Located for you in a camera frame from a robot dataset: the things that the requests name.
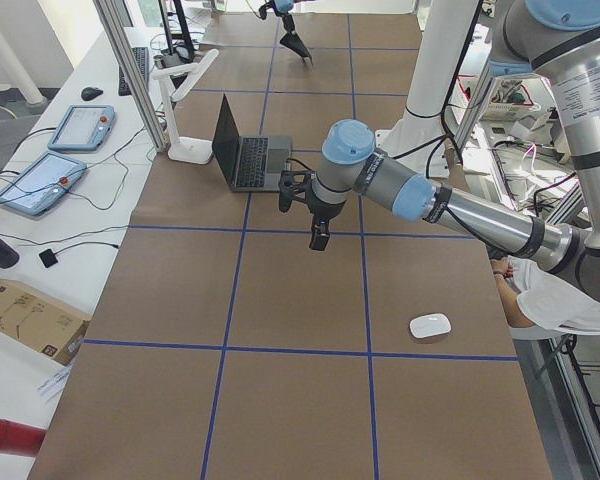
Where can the black desk mouse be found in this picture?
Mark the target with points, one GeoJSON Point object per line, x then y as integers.
{"type": "Point", "coordinates": [90, 93]}

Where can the cardboard box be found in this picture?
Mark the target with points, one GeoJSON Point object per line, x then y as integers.
{"type": "Point", "coordinates": [41, 322]}

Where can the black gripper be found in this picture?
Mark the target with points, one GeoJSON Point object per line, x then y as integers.
{"type": "Point", "coordinates": [324, 212]}
{"type": "Point", "coordinates": [287, 25]}

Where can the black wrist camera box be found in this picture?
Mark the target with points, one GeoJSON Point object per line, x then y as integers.
{"type": "Point", "coordinates": [320, 234]}

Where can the seated person white shirt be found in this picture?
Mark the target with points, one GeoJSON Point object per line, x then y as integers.
{"type": "Point", "coordinates": [539, 305]}

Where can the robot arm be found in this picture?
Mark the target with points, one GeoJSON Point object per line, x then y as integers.
{"type": "Point", "coordinates": [282, 9]}
{"type": "Point", "coordinates": [558, 40]}

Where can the upper blue teach pendant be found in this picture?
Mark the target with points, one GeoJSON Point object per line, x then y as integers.
{"type": "Point", "coordinates": [83, 128]}

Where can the white computer mouse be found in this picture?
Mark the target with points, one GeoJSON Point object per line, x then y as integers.
{"type": "Point", "coordinates": [429, 325]}

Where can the grey laptop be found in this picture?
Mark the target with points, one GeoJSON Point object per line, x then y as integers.
{"type": "Point", "coordinates": [248, 163]}

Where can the blue teach pendant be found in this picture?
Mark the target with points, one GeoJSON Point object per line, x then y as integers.
{"type": "Point", "coordinates": [83, 128]}
{"type": "Point", "coordinates": [42, 184]}

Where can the black mouse pad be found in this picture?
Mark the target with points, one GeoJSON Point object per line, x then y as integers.
{"type": "Point", "coordinates": [293, 42]}

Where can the red cylinder bottle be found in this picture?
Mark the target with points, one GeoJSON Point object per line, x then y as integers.
{"type": "Point", "coordinates": [20, 439]}

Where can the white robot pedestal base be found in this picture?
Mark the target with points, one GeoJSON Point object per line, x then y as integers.
{"type": "Point", "coordinates": [416, 139]}

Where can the aluminium frame post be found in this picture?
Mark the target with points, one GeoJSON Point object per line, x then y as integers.
{"type": "Point", "coordinates": [114, 29]}

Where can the brown paper table mat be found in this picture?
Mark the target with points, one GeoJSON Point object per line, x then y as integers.
{"type": "Point", "coordinates": [222, 347]}

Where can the lower blue teach pendant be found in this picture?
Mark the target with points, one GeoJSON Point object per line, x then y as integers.
{"type": "Point", "coordinates": [42, 184]}

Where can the small black square puck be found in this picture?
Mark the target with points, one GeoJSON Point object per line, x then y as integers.
{"type": "Point", "coordinates": [48, 258]}

